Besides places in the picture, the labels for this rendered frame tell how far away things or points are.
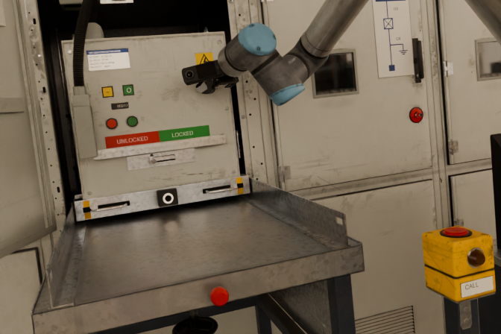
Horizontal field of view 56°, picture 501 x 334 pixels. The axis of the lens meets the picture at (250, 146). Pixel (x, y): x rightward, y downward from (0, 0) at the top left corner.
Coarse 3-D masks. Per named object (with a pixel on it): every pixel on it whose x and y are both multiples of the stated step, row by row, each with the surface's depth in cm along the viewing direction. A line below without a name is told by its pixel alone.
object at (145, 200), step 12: (216, 180) 150; (228, 180) 152; (132, 192) 143; (144, 192) 144; (156, 192) 145; (180, 192) 147; (192, 192) 148; (204, 192) 150; (216, 192) 151; (228, 192) 152; (108, 204) 141; (120, 204) 142; (132, 204) 143; (144, 204) 144; (156, 204) 145; (84, 216) 139
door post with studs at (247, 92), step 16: (240, 0) 155; (240, 16) 155; (240, 80) 157; (240, 96) 157; (256, 96) 158; (240, 112) 157; (256, 112) 158; (256, 128) 159; (256, 144) 159; (256, 160) 159; (256, 176) 160
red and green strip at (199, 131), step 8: (184, 128) 148; (192, 128) 148; (200, 128) 149; (208, 128) 150; (112, 136) 141; (120, 136) 142; (128, 136) 143; (136, 136) 143; (144, 136) 144; (152, 136) 145; (160, 136) 146; (168, 136) 146; (176, 136) 147; (184, 136) 148; (192, 136) 149; (200, 136) 149; (112, 144) 141; (120, 144) 142; (128, 144) 143; (136, 144) 144
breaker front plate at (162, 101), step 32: (160, 64) 145; (192, 64) 148; (96, 96) 139; (128, 96) 142; (160, 96) 145; (192, 96) 148; (224, 96) 151; (96, 128) 140; (128, 128) 143; (160, 128) 146; (224, 128) 152; (96, 160) 140; (128, 160) 143; (192, 160) 149; (224, 160) 152; (96, 192) 141; (128, 192) 144
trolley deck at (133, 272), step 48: (96, 240) 121; (144, 240) 116; (192, 240) 111; (240, 240) 107; (288, 240) 103; (96, 288) 86; (144, 288) 84; (192, 288) 85; (240, 288) 88; (288, 288) 91
